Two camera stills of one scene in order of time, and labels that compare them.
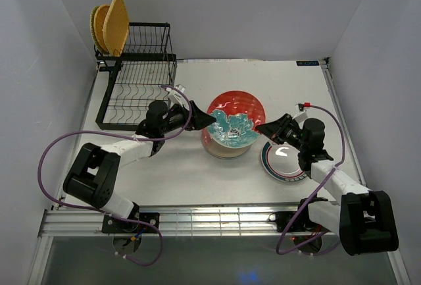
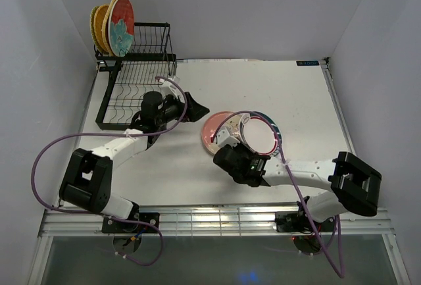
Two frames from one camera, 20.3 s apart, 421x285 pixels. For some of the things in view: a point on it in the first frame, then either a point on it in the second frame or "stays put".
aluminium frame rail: (278, 221) stays put
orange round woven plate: (99, 18) stays put
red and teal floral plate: (237, 114) -> (121, 26)
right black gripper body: (292, 135) -> (241, 149)
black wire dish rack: (143, 74) stays put
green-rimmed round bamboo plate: (92, 30) stays put
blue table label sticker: (307, 63) stays put
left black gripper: (201, 120) -> (194, 110)
